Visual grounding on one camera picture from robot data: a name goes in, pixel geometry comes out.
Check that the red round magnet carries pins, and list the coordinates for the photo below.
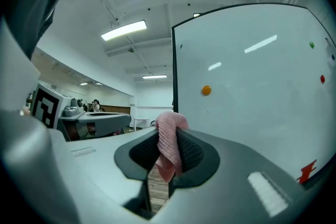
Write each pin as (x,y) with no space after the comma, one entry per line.
(322,78)

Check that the white whiteboard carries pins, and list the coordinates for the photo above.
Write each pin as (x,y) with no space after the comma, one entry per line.
(249,118)

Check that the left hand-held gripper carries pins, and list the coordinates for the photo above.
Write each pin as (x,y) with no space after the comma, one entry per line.
(47,105)

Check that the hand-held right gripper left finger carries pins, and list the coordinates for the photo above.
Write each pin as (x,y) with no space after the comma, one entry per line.
(99,178)

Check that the red jagged sticker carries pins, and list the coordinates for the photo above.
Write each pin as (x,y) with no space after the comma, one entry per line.
(307,171)

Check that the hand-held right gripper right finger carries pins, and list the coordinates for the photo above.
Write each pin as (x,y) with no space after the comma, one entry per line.
(223,191)

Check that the long ceiling light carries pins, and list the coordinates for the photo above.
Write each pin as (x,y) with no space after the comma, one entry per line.
(155,76)
(197,15)
(123,30)

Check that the pink knitted cloth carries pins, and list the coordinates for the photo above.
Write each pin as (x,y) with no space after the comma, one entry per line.
(168,139)

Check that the orange round magnet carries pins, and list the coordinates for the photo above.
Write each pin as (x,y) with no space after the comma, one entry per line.
(206,90)

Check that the green round magnet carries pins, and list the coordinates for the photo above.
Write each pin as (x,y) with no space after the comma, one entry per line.
(312,44)

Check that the round ceiling sensor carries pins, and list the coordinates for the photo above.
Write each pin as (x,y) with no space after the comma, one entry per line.
(131,50)

